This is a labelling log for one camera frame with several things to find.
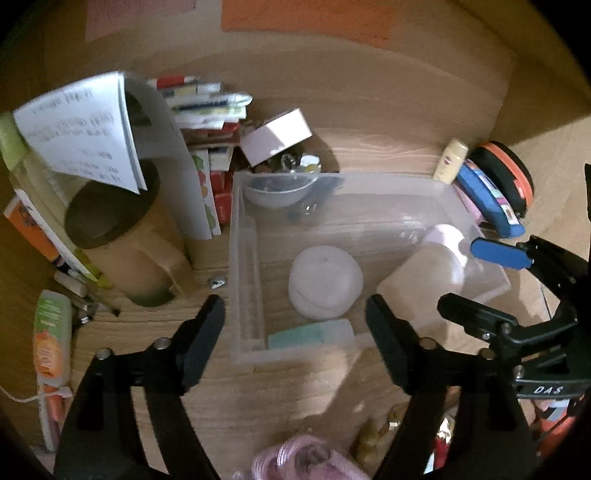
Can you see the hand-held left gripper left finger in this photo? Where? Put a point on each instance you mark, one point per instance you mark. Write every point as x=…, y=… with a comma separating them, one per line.
x=205, y=337

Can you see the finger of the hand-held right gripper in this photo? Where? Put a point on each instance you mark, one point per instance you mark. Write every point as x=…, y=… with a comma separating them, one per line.
x=498, y=254
x=475, y=314

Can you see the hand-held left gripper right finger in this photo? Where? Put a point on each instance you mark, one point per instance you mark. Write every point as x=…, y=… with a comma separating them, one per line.
x=388, y=341

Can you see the wooden bead tassel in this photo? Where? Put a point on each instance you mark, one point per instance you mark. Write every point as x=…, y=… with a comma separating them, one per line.
x=369, y=443

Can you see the red case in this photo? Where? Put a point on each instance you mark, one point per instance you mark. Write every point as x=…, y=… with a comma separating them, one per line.
x=442, y=445

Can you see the clear plastic storage bin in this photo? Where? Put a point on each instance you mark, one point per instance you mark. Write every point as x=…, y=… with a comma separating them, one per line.
x=369, y=221

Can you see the wooden desktop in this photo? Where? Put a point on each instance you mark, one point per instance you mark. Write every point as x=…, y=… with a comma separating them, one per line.
x=286, y=406

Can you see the blue patchwork pouch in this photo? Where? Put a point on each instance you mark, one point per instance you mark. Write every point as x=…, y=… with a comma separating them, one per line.
x=491, y=198

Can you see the pink flat case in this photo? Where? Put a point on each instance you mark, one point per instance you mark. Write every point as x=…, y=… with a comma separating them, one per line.
x=467, y=203

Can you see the black orange zipper case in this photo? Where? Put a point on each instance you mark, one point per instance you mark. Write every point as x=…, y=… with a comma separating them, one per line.
x=512, y=175

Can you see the white yarn ball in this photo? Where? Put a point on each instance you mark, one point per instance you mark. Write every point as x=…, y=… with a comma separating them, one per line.
x=325, y=281

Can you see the pale yellow lotion tube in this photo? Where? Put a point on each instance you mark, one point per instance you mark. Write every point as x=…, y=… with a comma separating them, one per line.
x=450, y=161

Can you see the wooden cup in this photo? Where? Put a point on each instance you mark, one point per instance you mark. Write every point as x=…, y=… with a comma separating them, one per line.
x=124, y=258

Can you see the green orange tube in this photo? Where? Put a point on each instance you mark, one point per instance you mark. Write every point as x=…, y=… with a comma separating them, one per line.
x=53, y=337

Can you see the small clear bowl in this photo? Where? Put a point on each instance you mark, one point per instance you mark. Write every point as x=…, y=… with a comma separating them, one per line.
x=277, y=194

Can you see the white folded card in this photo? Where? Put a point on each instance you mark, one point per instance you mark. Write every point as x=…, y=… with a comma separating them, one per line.
x=178, y=175

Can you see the orange white tube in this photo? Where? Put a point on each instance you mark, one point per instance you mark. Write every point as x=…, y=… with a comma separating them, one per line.
x=51, y=415

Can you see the pile of metal trinkets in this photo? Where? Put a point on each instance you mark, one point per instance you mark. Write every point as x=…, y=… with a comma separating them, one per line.
x=309, y=161

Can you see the orange book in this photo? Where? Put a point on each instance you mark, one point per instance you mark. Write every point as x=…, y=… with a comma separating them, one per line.
x=32, y=230

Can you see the white cardboard box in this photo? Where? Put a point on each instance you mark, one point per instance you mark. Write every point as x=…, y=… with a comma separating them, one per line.
x=277, y=136

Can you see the stack of books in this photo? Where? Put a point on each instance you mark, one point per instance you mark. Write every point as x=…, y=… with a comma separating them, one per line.
x=207, y=106

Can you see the printed paper sheet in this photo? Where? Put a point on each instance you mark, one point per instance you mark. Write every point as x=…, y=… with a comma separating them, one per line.
x=78, y=129

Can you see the red white marker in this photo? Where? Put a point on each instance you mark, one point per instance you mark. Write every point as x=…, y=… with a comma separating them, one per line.
x=173, y=83

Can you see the orange paper note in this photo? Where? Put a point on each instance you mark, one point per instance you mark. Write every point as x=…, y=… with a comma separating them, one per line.
x=309, y=21

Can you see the pink paper note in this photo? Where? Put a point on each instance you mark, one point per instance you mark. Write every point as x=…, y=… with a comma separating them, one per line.
x=138, y=16

